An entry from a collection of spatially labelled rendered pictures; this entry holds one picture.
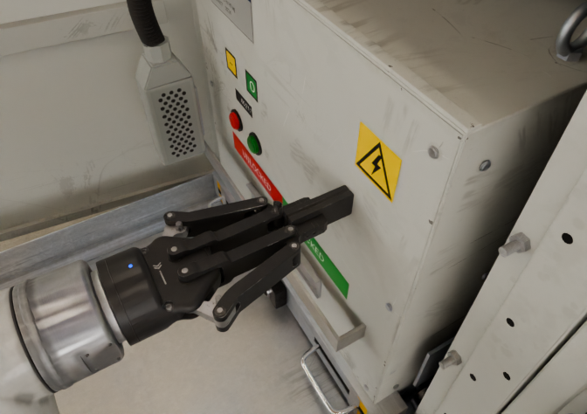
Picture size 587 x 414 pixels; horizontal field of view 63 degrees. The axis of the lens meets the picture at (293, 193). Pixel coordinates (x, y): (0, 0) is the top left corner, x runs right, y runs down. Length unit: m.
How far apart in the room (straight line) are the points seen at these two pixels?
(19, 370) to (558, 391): 0.39
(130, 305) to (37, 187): 0.66
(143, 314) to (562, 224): 0.30
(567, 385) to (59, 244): 0.81
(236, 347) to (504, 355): 0.47
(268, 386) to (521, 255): 0.50
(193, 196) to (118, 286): 0.60
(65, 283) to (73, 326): 0.03
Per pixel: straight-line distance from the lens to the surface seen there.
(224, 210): 0.46
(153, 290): 0.40
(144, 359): 0.84
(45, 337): 0.40
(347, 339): 0.59
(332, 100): 0.44
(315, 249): 0.62
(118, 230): 0.98
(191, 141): 0.78
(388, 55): 0.37
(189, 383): 0.81
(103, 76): 0.90
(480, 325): 0.48
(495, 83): 0.37
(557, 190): 0.35
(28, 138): 0.96
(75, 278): 0.41
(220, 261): 0.42
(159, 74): 0.70
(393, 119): 0.37
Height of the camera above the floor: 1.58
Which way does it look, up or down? 47 degrees down
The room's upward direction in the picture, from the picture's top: straight up
